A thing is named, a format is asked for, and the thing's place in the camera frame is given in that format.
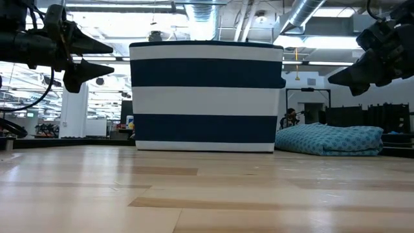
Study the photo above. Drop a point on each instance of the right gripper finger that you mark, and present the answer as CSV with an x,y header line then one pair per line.
x,y
365,71
359,90

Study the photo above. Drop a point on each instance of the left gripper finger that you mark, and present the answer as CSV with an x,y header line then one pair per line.
x,y
84,45
84,71

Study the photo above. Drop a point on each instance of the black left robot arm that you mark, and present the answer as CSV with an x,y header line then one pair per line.
x,y
13,47

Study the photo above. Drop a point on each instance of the navy white striped fabric bin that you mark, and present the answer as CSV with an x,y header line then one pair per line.
x,y
207,100

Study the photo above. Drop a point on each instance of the white building pillar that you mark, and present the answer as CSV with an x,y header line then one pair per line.
x,y
74,110

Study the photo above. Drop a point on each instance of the black folding panels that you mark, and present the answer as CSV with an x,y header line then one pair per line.
x,y
388,118

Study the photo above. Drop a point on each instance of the dark computer monitor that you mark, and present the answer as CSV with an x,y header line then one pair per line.
x,y
125,110

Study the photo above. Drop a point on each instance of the teal patterned folded cloth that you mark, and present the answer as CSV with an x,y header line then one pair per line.
x,y
330,139

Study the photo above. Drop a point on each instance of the white bottle with label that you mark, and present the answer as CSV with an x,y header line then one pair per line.
x,y
129,122

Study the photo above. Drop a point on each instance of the person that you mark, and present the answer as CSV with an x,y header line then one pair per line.
x,y
290,116

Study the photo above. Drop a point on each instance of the black metal stand frame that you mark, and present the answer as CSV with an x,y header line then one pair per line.
x,y
307,89

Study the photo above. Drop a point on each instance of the black aluminium table frame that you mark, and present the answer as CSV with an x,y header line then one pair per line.
x,y
398,145
81,143

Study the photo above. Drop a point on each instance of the silver spiral ceiling duct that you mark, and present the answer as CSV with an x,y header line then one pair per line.
x,y
304,13

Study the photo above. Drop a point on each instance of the wide ribbed ceiling duct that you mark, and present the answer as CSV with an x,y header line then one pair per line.
x,y
202,22

